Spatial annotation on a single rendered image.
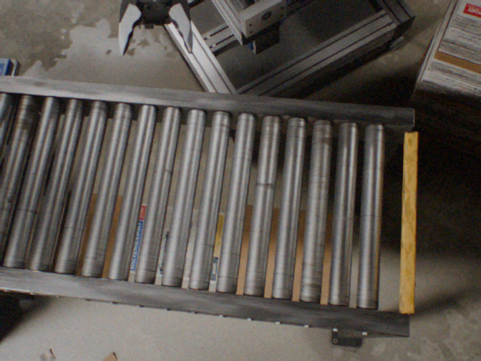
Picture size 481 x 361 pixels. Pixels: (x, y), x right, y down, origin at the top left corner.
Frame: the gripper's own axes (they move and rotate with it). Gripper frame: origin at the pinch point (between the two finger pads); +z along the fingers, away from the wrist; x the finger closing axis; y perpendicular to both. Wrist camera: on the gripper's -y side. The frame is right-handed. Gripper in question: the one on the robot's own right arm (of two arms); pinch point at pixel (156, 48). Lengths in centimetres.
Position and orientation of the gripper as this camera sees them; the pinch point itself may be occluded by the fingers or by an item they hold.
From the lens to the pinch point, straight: 92.0
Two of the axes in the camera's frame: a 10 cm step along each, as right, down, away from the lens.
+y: -0.8, 3.0, 9.5
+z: 0.7, 9.5, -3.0
